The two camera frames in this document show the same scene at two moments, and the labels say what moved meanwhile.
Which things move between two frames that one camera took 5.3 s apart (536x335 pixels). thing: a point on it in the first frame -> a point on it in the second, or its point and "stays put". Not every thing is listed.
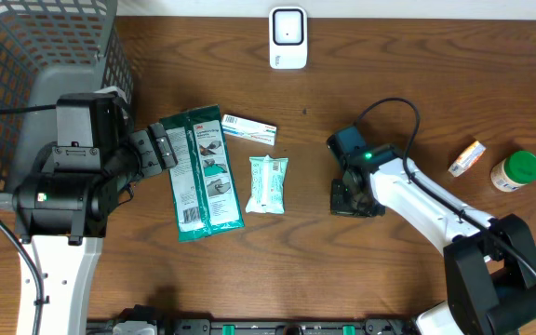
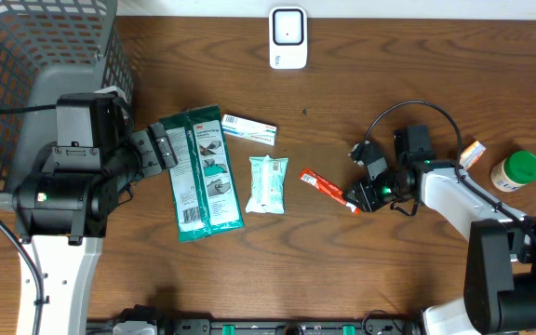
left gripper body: (150, 160) stays put
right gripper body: (345, 200) -> (377, 192)
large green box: (205, 190) stays put
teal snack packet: (268, 174) stays put
